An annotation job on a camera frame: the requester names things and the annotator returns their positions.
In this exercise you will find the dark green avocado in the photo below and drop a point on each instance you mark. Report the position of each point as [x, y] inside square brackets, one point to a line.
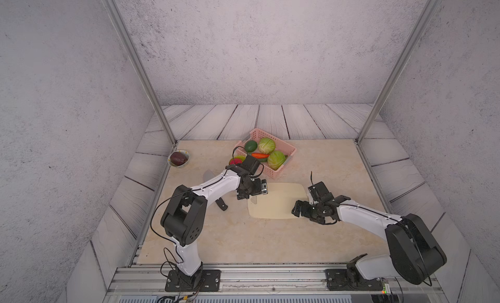
[251, 146]

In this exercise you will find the green cabbage rear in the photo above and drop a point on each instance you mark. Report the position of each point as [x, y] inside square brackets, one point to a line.
[266, 146]

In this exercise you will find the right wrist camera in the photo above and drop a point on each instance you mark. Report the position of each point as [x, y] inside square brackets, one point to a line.
[319, 193]

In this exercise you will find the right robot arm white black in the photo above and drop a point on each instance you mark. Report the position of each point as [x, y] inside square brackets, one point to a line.
[414, 253]

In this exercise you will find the aluminium front rail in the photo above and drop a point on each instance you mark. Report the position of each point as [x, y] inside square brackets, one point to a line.
[264, 283]

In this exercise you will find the red pink fruit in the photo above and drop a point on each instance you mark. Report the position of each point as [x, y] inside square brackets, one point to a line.
[235, 161]

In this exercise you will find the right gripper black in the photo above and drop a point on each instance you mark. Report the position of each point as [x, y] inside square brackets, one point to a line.
[304, 204]

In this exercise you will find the pink perforated plastic basket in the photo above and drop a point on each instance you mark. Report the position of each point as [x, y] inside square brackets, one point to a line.
[281, 145]

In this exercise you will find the cleaver knife black handle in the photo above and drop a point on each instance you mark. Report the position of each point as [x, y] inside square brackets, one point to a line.
[208, 175]

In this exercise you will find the patterned ceramic bowl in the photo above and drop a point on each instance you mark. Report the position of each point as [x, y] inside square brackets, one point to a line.
[183, 151]

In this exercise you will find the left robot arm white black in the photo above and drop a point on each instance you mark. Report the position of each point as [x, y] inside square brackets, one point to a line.
[183, 217]

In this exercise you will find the left aluminium frame post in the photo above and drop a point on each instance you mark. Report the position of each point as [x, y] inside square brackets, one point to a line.
[124, 36]

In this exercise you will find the lime green bowl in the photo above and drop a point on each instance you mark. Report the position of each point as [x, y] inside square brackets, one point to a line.
[240, 157]

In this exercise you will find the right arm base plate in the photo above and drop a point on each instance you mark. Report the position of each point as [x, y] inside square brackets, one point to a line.
[336, 279]

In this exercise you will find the right aluminium frame post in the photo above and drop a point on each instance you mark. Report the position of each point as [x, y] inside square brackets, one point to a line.
[411, 42]

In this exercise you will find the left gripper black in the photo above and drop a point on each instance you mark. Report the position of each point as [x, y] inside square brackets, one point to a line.
[259, 189]

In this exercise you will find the orange carrot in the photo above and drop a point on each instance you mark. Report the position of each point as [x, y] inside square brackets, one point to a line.
[260, 155]

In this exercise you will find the aluminium frame post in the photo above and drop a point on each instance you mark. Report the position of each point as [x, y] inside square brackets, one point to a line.
[124, 36]
[411, 42]

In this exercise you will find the green cabbage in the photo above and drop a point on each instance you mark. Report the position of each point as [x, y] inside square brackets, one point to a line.
[276, 159]
[266, 146]

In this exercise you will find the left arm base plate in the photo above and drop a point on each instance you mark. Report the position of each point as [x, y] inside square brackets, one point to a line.
[202, 281]

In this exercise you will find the green cabbage front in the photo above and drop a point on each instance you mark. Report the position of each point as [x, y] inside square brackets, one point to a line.
[276, 159]

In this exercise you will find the dark brown fruit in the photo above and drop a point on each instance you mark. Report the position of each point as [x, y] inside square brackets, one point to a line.
[178, 158]

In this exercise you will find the cream plastic cutting board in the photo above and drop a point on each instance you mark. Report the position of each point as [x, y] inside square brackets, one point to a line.
[278, 203]

